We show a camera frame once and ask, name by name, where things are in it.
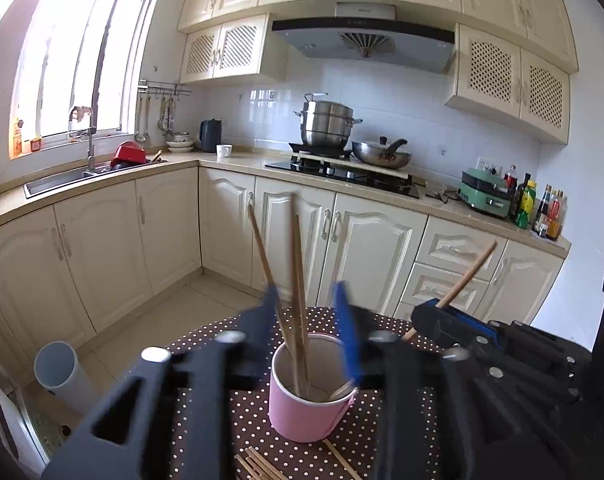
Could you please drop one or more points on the metal wall utensil rack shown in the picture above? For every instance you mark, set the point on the metal wall utensil rack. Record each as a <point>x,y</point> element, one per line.
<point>162,91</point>

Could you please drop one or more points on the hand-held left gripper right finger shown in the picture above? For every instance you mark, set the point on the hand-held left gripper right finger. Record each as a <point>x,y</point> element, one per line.
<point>347,330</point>

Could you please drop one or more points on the orange bottle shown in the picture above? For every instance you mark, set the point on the orange bottle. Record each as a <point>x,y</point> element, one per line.
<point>16,137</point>

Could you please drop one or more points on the stainless steel sink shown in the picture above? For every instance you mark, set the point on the stainless steel sink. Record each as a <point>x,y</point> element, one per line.
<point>57,182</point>

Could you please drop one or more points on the black electric kettle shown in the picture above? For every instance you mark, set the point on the black electric kettle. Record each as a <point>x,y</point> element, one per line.
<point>211,136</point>

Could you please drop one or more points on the beige countertop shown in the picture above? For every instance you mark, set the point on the beige countertop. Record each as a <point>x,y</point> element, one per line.
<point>232,161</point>

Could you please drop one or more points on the black glass gas stove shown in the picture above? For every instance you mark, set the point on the black glass gas stove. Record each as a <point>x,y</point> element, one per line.
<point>342,174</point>

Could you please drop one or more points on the grey plastic pipe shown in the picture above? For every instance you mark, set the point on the grey plastic pipe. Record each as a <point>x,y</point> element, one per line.
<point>62,375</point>

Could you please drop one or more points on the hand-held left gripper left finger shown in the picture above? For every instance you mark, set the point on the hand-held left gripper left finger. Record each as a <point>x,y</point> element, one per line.
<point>269,320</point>

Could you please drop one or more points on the hanging steel ladle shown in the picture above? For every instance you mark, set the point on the hanging steel ladle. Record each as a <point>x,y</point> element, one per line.
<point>141,120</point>

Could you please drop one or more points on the pink cup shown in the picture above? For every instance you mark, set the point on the pink cup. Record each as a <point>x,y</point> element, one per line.
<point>309,410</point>

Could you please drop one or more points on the barred kitchen window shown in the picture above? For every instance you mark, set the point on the barred kitchen window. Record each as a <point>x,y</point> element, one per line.
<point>72,50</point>

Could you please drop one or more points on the black and grey range hood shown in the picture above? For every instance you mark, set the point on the black and grey range hood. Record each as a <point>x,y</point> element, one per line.
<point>366,40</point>

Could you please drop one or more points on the green electric cooker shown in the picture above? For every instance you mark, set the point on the green electric cooker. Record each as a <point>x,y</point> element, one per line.
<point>484,192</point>

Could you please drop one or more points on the pile of wooden chopsticks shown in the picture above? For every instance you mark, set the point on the pile of wooden chopsticks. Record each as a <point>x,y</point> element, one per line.
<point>262,467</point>

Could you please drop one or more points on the steel kitchen faucet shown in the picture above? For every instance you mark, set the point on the steel kitchen faucet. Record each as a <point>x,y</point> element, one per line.
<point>89,140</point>

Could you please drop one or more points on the cream lattice door cabinet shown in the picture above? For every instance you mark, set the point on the cream lattice door cabinet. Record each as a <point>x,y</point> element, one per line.
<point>511,80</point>
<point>222,50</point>

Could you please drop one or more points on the white mug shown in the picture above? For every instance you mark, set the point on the white mug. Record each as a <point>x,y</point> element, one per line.
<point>224,150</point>

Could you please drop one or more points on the stack of white bowls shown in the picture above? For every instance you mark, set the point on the stack of white bowls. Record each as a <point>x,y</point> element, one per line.
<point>180,142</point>

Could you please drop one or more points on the white wall socket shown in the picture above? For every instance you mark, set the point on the white wall socket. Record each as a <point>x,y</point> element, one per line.
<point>484,164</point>

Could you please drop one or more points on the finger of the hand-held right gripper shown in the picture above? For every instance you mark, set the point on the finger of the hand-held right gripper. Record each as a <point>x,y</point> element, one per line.
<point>431,325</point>
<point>461,317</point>

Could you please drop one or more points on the hanging steel spatulas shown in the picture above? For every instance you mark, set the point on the hanging steel spatulas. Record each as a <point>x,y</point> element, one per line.
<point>167,115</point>

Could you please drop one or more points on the slender wooden chopstick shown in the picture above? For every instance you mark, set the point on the slender wooden chopstick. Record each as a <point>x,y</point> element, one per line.
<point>298,270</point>
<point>262,257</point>
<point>473,267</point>

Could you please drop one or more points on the group of condiment bottles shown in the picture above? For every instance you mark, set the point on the group of condiment bottles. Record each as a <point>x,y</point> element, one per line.
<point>526,205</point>

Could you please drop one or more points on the stainless steel steamer pot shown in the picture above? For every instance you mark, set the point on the stainless steel steamer pot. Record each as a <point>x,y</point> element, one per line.
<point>327,127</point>

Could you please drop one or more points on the red pot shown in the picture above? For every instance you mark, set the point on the red pot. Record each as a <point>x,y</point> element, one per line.
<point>128,154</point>

